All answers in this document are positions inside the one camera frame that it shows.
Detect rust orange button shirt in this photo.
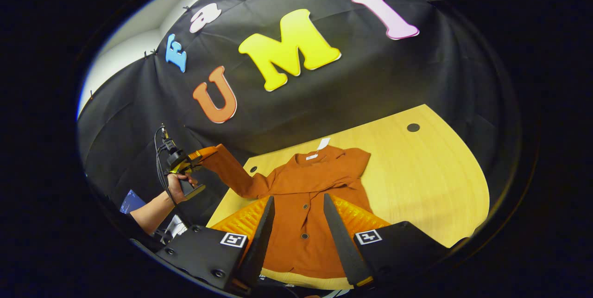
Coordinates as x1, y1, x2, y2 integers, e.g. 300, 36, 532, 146
197, 144, 373, 280

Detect white object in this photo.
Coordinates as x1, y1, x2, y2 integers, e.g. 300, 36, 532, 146
161, 215, 188, 242

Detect black camera cable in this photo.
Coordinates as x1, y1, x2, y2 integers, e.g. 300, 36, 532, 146
154, 124, 179, 206

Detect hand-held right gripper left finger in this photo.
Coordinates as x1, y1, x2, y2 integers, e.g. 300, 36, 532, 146
155, 195, 276, 295

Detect black backdrop cloth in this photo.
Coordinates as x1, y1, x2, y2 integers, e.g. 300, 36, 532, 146
76, 0, 522, 234

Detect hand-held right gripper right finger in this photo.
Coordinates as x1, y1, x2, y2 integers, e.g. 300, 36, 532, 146
323, 193, 452, 289

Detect blue object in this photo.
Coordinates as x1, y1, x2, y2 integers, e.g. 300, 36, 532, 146
120, 189, 146, 215

